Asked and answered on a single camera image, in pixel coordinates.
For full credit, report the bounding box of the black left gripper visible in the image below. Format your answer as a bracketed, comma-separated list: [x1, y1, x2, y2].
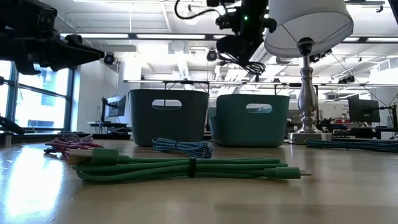
[0, 0, 106, 76]

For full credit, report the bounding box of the lilac braided USB cable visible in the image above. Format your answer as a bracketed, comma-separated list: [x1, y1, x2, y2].
[60, 133, 94, 143]

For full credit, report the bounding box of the magenta braided USB cable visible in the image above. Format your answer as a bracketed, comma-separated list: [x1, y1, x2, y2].
[44, 138, 105, 161]

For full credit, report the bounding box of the green USB cable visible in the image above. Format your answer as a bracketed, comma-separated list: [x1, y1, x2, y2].
[68, 147, 312, 183]

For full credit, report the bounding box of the blue white braided USB cable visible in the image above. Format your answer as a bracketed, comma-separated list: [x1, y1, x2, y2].
[151, 138, 215, 159]

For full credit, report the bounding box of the black velcro cable tie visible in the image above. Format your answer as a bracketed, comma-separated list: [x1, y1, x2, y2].
[188, 157, 198, 179]

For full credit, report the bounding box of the dark teal braided USB cable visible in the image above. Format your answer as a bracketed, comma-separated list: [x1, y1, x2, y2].
[305, 139, 398, 153]

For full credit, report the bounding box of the computer monitor on stand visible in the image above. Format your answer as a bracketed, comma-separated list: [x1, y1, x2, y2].
[99, 95, 127, 125]

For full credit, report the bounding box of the black standing desk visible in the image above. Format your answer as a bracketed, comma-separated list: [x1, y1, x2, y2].
[86, 121, 130, 134]

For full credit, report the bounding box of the long ceiling light strip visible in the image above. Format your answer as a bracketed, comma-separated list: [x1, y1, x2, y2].
[60, 32, 266, 42]

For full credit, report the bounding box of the black slanted bar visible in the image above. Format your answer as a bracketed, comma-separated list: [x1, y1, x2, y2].
[0, 115, 26, 136]

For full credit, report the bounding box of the round white ceiling light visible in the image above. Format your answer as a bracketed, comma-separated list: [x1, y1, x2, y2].
[183, 9, 200, 26]

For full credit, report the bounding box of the dark grey-green plastic bin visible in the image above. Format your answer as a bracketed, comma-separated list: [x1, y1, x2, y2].
[127, 88, 210, 147]

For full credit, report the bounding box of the teal plastic bin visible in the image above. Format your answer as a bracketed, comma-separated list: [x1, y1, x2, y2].
[207, 94, 291, 148]

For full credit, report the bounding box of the silver table lamp white shade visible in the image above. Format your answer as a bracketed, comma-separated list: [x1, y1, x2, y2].
[264, 0, 354, 146]

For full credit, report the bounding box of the cluttered office desk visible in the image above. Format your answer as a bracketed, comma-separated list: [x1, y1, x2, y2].
[323, 117, 398, 140]

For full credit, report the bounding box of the black computer monitor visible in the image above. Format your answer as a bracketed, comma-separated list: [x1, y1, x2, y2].
[348, 98, 381, 124]

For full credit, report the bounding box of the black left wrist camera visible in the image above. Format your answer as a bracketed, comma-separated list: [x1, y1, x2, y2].
[30, 2, 58, 34]

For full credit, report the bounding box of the dark window frame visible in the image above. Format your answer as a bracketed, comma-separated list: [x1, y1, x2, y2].
[0, 60, 77, 133]

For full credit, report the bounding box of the black table edge rail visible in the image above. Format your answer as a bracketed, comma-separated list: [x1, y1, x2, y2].
[0, 131, 398, 151]

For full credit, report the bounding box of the black overhead frame bar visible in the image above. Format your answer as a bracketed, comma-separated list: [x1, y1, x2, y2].
[123, 79, 398, 95]

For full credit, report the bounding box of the black coiled arm cable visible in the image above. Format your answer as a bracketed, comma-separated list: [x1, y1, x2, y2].
[217, 52, 267, 77]

